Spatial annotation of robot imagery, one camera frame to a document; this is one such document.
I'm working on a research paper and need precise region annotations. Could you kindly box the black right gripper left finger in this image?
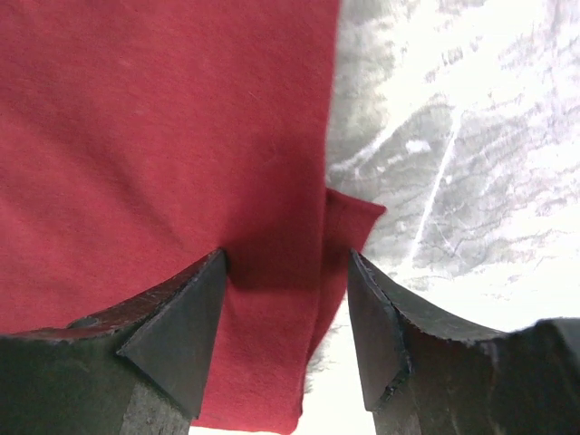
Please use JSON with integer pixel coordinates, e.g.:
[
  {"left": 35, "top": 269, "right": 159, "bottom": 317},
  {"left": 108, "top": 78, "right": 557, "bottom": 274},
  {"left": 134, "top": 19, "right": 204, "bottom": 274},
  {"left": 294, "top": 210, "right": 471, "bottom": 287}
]
[{"left": 1, "top": 250, "right": 227, "bottom": 434}]

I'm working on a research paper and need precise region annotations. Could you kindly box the dark red t shirt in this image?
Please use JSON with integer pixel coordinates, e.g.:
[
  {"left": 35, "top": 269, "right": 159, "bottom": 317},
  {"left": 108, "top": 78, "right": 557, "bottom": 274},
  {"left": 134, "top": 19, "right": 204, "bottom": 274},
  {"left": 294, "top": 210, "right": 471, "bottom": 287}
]
[{"left": 1, "top": 1, "right": 383, "bottom": 434}]

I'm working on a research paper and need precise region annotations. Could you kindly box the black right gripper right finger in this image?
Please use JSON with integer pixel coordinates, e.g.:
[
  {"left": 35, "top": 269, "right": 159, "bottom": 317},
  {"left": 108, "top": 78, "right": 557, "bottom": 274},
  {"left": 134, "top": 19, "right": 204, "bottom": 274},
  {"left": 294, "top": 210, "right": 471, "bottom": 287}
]
[{"left": 348, "top": 251, "right": 579, "bottom": 435}]

